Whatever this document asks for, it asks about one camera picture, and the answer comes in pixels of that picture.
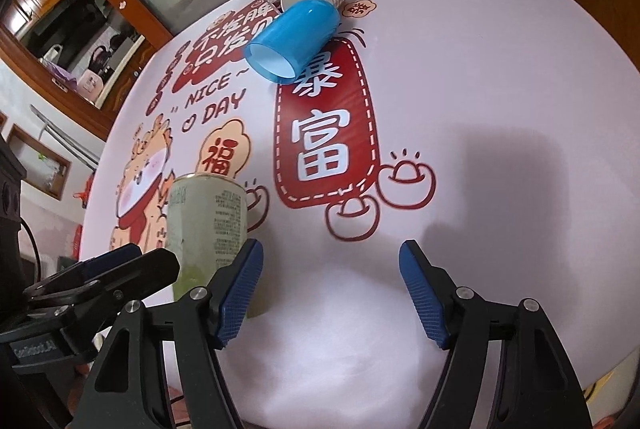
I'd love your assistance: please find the green milk tea cup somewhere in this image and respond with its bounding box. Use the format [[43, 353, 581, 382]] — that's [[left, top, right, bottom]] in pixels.
[[165, 173, 248, 300]]

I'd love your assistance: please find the blue plastic cup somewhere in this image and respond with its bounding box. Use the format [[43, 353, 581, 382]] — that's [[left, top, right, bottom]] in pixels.
[[243, 0, 340, 84]]

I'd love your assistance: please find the printed white tablecloth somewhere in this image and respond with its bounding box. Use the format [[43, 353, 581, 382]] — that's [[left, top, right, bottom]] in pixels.
[[80, 0, 639, 428]]

